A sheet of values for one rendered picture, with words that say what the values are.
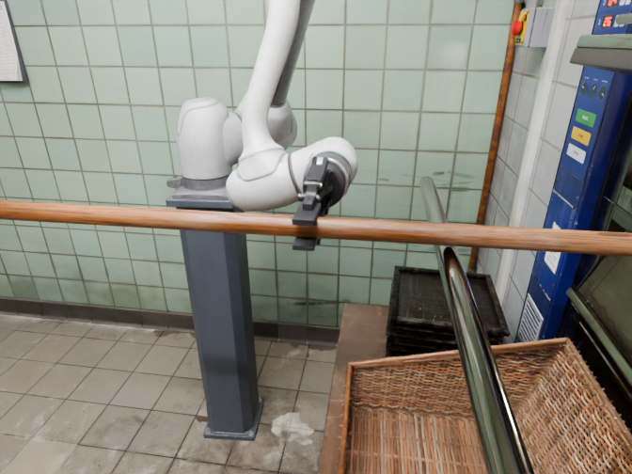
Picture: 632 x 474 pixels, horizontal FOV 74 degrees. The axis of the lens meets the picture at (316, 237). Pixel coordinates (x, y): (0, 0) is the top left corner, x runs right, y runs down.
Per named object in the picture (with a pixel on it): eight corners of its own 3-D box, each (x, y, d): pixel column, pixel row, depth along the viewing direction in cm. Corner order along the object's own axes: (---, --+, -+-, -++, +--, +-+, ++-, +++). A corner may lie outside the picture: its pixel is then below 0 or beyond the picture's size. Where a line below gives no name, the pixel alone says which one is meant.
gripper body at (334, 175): (346, 160, 76) (341, 175, 67) (344, 204, 79) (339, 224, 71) (305, 158, 77) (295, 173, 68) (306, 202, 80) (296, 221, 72)
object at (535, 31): (537, 46, 129) (545, 9, 124) (549, 47, 120) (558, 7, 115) (512, 46, 130) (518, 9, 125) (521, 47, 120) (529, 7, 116)
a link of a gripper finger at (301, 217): (321, 207, 62) (321, 202, 62) (313, 226, 56) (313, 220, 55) (301, 206, 62) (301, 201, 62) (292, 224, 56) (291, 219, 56)
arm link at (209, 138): (171, 171, 132) (161, 98, 122) (224, 162, 142) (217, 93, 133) (194, 183, 120) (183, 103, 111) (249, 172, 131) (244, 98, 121)
